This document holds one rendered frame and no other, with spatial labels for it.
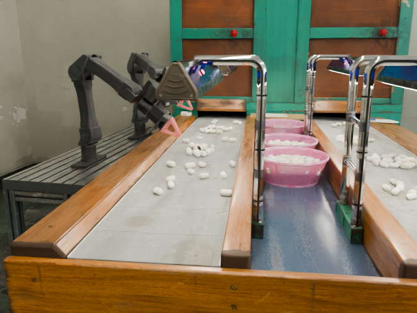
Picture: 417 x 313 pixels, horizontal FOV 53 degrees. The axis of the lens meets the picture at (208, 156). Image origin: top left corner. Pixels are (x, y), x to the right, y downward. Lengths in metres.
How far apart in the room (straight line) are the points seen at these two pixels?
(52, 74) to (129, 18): 0.89
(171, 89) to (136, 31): 2.89
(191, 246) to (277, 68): 1.79
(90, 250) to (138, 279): 0.13
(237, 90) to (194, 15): 0.51
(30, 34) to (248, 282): 3.59
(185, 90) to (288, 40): 1.79
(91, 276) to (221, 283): 0.25
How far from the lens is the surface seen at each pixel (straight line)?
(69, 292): 0.88
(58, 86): 4.01
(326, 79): 2.56
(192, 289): 0.81
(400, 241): 0.92
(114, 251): 0.87
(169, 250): 0.86
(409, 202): 1.23
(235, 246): 0.82
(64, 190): 1.59
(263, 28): 2.51
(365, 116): 1.02
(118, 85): 1.66
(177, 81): 0.77
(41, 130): 4.18
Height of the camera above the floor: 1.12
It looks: 14 degrees down
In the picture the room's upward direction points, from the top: straight up
